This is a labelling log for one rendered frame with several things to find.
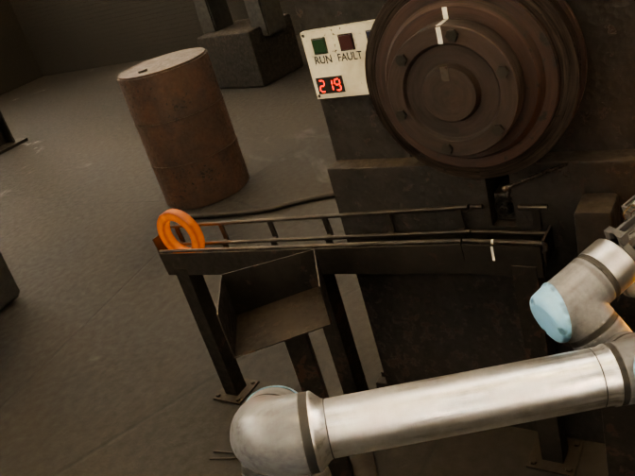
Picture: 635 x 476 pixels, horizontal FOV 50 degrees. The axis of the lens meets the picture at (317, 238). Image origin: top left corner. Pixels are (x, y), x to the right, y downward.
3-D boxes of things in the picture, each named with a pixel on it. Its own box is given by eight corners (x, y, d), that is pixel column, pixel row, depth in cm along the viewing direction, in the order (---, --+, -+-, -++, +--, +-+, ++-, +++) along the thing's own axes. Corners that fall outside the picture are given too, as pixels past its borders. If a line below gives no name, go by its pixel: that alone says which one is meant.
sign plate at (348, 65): (320, 96, 185) (303, 30, 177) (408, 88, 171) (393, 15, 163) (317, 99, 183) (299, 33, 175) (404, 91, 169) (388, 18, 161)
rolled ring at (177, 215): (184, 211, 218) (191, 206, 220) (147, 213, 229) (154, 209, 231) (207, 260, 225) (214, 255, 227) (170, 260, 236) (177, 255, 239)
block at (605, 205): (591, 277, 166) (582, 189, 156) (626, 279, 162) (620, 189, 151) (581, 302, 159) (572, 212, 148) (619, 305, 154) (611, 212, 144)
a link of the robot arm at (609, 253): (626, 303, 111) (584, 281, 120) (648, 285, 112) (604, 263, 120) (611, 265, 107) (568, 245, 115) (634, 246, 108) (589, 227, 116)
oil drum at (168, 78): (202, 171, 496) (158, 51, 457) (267, 169, 463) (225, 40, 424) (148, 211, 454) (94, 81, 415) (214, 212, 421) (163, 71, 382)
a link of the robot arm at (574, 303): (554, 348, 116) (515, 301, 117) (607, 301, 117) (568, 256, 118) (576, 348, 106) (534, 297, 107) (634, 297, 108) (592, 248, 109)
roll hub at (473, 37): (410, 149, 157) (384, 28, 145) (533, 144, 141) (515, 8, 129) (401, 160, 153) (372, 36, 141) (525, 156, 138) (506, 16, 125)
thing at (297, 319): (293, 465, 216) (220, 274, 184) (374, 444, 214) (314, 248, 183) (297, 517, 197) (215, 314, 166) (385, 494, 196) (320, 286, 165)
